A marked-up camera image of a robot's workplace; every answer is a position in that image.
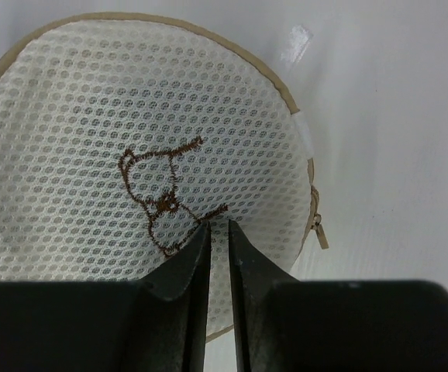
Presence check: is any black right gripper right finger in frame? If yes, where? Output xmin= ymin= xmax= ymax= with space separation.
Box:
xmin=229 ymin=222 xmax=448 ymax=371

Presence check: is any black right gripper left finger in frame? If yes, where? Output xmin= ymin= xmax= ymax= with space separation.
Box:
xmin=0 ymin=224 xmax=211 ymax=371

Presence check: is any white mesh laundry bag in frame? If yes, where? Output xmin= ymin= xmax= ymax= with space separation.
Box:
xmin=0 ymin=12 xmax=328 ymax=339

